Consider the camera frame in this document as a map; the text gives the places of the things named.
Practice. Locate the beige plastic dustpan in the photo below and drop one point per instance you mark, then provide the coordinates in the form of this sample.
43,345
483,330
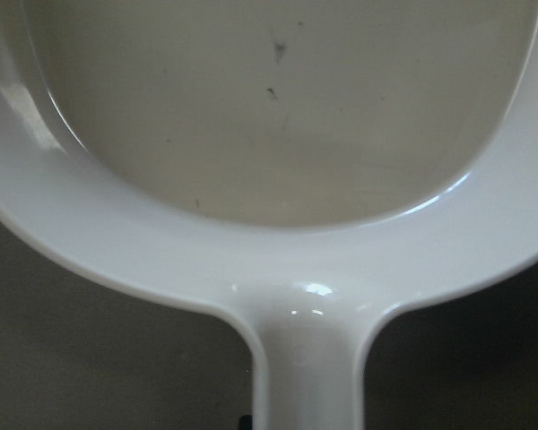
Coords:
304,171

